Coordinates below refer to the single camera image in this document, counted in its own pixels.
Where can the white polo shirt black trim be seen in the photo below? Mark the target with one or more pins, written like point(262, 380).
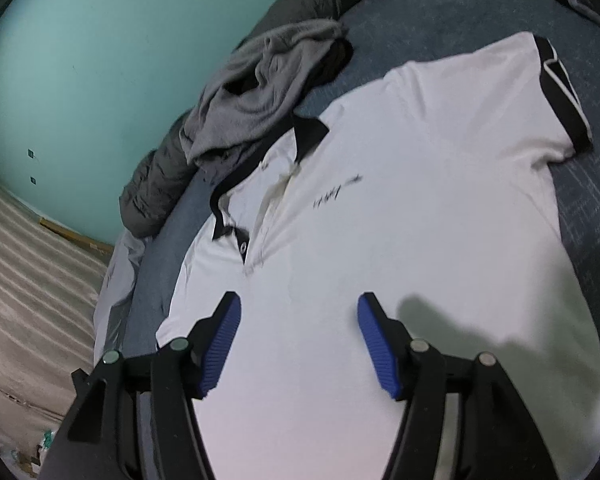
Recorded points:
point(430, 185)

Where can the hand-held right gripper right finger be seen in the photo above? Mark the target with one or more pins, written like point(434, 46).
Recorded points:
point(377, 345)

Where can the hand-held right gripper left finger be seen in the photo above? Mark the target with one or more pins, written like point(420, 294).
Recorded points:
point(220, 345)

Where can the light grey blanket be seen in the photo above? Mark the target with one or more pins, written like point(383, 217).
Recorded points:
point(115, 300)

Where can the yellow wooden strip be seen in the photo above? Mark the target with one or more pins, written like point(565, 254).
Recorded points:
point(75, 235)

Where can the folded grey garment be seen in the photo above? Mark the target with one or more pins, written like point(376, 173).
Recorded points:
point(582, 5)

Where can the grey knit garment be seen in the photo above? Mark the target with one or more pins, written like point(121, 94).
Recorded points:
point(250, 100)

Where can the dark grey rolled duvet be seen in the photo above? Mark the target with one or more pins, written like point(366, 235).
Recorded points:
point(155, 190)

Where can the floor clutter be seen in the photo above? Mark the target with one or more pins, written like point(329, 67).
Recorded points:
point(37, 450)

